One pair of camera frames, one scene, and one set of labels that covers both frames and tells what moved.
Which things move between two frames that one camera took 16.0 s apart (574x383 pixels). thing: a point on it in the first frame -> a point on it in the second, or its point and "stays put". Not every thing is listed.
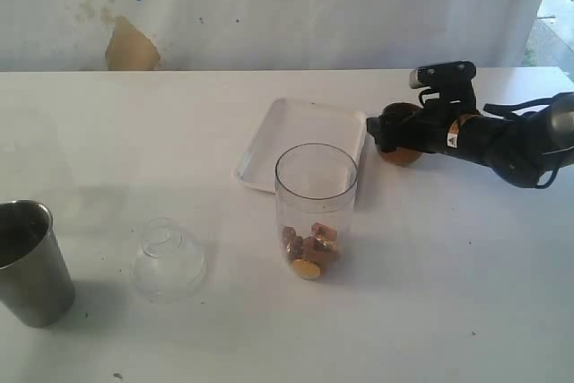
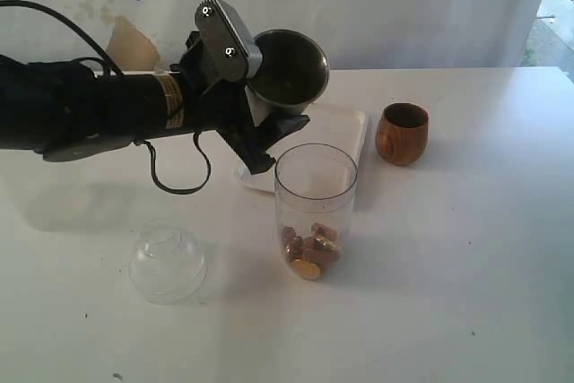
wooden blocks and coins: x=309 y=255 stays put
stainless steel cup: x=36 y=280 -> x=294 y=71
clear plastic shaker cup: x=315 y=187 stays put
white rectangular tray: x=291 y=123 stays put
